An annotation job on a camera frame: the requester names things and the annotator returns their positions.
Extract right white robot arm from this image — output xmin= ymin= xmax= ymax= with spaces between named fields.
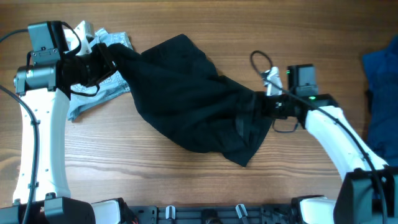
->
xmin=260 ymin=65 xmax=397 ymax=223

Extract folded light blue jeans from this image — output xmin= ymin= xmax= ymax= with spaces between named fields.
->
xmin=67 ymin=28 xmax=132 ymax=121

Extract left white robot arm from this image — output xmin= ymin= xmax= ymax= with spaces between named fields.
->
xmin=1 ymin=21 xmax=125 ymax=223

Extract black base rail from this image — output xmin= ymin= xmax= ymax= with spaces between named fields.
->
xmin=129 ymin=203 xmax=299 ymax=224

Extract black shorts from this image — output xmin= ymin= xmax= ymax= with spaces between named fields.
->
xmin=109 ymin=34 xmax=272 ymax=167

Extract blue clothes pile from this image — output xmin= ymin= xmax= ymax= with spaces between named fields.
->
xmin=362 ymin=37 xmax=397 ymax=166

